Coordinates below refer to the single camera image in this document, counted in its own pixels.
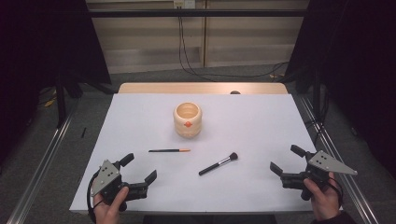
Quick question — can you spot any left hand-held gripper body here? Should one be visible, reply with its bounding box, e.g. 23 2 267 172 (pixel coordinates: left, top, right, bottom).
90 159 149 213

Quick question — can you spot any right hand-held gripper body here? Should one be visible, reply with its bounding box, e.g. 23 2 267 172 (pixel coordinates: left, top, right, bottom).
279 150 359 202

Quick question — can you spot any thin black orange-tipped brush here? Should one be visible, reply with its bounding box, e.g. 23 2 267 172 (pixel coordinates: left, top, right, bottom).
148 148 191 153

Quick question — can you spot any black makeup brush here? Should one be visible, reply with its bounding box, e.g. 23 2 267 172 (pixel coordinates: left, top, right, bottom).
198 151 239 176

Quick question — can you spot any beige ribbed cup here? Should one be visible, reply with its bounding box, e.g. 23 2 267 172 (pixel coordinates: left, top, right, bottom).
173 102 204 139

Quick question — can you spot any person's left hand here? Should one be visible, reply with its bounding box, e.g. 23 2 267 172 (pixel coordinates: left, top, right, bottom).
92 186 130 224

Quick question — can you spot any person's right hand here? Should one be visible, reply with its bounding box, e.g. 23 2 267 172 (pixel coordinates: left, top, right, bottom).
303 172 342 222

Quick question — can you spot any white table sheet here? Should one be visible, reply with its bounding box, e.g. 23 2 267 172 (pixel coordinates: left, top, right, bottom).
69 92 344 216

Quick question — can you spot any wooden table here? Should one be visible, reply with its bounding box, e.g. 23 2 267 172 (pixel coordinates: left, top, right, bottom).
118 82 289 95

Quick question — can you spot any black curtain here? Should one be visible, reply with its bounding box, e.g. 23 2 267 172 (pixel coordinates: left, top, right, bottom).
284 0 396 180
0 0 112 166

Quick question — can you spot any black horizontal bar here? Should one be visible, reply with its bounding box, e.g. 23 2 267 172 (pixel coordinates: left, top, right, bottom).
88 8 309 19

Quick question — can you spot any aluminium floor rail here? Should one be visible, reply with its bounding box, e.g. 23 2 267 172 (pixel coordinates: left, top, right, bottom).
299 95 380 224
6 99 80 224

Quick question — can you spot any left hand-held gripper cable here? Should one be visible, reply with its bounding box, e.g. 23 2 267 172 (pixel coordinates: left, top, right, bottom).
86 171 105 224

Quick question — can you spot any hand-held gripper cable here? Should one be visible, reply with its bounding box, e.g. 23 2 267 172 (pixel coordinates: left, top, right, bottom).
326 176 344 207
86 171 105 224

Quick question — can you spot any right hand-held gripper cable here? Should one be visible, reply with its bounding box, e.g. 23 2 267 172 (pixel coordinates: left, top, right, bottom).
326 176 344 207

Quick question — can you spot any black stand post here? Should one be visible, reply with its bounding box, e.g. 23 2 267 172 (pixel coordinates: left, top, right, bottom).
55 73 67 129

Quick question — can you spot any black wall cable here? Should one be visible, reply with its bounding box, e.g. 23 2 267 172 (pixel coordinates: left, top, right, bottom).
177 7 217 83
179 7 290 79

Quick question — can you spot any white wall socket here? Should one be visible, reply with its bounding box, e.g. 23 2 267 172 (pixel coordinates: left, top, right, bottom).
173 0 197 9

